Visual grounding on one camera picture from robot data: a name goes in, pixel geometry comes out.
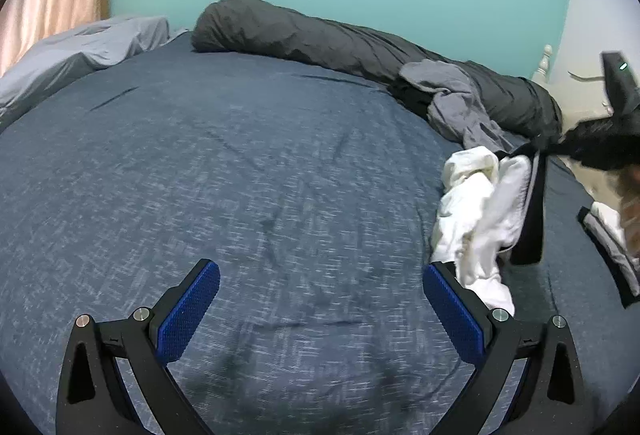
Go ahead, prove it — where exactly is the white polo shirt black collar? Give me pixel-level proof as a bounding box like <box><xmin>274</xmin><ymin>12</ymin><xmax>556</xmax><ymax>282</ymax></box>
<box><xmin>431</xmin><ymin>146</ymin><xmax>544</xmax><ymax>316</ymax></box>

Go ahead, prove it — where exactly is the light grey blanket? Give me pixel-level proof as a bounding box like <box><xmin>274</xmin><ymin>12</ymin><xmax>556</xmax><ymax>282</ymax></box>
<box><xmin>1</xmin><ymin>16</ymin><xmax>188</xmax><ymax>129</ymax></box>

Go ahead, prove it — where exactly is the blue patterned bed sheet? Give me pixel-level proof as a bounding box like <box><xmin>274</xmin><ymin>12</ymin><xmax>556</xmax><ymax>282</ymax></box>
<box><xmin>0</xmin><ymin>32</ymin><xmax>640</xmax><ymax>435</ymax></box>

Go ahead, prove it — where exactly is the black garment under grey shirt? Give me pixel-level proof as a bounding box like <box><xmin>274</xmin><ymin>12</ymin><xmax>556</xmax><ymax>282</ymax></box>
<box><xmin>388</xmin><ymin>79</ymin><xmax>433</xmax><ymax>119</ymax></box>

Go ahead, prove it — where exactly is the cream tufted headboard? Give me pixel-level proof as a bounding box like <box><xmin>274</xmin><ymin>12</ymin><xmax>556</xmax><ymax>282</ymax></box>
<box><xmin>530</xmin><ymin>44</ymin><xmax>620</xmax><ymax>209</ymax></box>

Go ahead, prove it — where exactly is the grey crumpled shirt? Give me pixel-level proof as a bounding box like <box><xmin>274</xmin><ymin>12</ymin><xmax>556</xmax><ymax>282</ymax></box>
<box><xmin>399</xmin><ymin>59</ymin><xmax>512</xmax><ymax>152</ymax></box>

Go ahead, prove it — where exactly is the folded white clothes stack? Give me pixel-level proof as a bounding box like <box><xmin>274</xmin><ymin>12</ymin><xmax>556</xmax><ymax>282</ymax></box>
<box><xmin>582</xmin><ymin>201</ymin><xmax>639</xmax><ymax>299</ymax></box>

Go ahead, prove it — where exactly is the dark grey rolled duvet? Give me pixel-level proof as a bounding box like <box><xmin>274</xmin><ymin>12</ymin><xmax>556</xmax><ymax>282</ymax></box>
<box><xmin>191</xmin><ymin>0</ymin><xmax>562</xmax><ymax>138</ymax></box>

